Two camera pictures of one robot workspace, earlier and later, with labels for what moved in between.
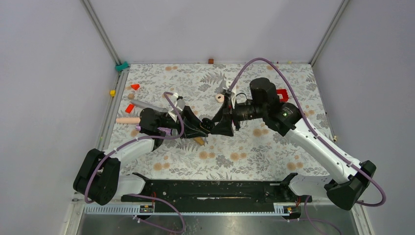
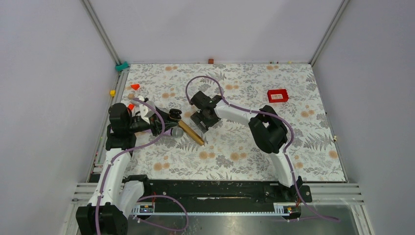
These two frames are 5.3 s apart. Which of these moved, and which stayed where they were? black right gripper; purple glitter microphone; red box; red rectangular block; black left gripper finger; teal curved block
Moved: black left gripper finger; black right gripper
Stayed: red rectangular block; purple glitter microphone; teal curved block; red box
